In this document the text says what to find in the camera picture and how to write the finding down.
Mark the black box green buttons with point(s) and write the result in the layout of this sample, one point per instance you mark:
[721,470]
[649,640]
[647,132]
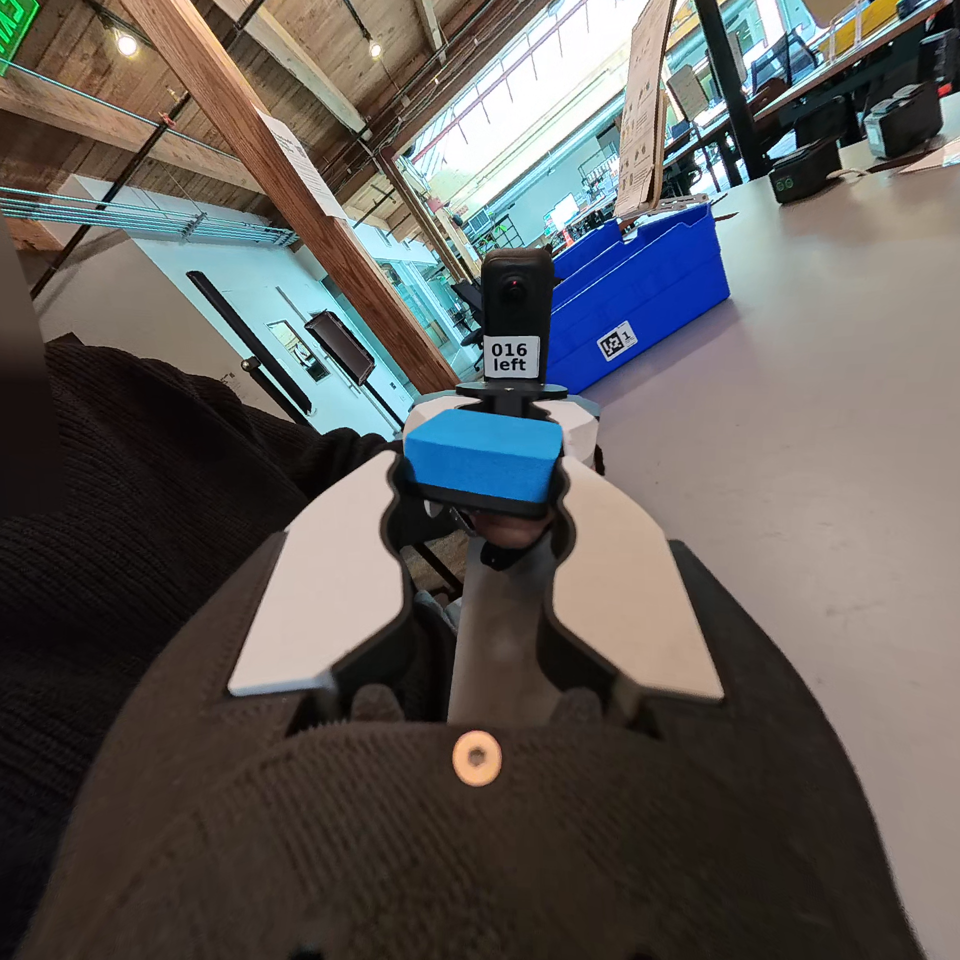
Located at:
[806,176]

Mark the white paper notice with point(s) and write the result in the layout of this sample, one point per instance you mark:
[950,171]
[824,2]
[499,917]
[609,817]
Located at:
[300,161]

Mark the black office chair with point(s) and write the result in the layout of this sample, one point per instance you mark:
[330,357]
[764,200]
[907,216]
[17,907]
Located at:
[469,300]

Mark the metal conduit pipes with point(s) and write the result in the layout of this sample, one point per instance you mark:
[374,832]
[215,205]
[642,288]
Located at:
[150,217]

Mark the person's left forearm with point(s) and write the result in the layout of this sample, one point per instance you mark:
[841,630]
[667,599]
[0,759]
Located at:
[352,457]

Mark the black grey battery pack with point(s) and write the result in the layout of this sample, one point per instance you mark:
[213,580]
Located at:
[904,124]

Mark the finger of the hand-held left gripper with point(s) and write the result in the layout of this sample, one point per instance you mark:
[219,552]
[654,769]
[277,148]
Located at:
[581,431]
[424,414]

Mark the green exit sign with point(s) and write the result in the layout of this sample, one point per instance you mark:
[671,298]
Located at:
[15,37]

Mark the black support pole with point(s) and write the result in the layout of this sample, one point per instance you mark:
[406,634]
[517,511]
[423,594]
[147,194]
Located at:
[731,90]

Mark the blue and black sponge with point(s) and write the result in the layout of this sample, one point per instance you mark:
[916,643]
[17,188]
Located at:
[480,457]

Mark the plain blue storage bin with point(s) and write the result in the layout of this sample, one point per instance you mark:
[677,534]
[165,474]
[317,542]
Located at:
[592,244]

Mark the person's left hand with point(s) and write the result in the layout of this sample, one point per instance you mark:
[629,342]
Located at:
[510,531]

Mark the blue bin with tag label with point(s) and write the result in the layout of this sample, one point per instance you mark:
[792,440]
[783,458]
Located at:
[645,315]

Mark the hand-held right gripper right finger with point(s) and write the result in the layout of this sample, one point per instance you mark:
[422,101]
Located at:
[637,607]

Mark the cardboard sign board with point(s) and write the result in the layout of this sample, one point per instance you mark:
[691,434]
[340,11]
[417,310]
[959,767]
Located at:
[641,112]

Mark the black display panel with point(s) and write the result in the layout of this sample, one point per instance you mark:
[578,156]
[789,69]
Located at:
[337,345]

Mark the black chair base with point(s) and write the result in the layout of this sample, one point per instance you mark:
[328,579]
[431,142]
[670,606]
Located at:
[435,559]

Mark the wooden support beam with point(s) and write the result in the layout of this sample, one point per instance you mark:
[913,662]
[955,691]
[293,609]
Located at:
[262,150]

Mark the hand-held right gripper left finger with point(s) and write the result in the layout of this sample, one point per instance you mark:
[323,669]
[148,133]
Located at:
[330,600]

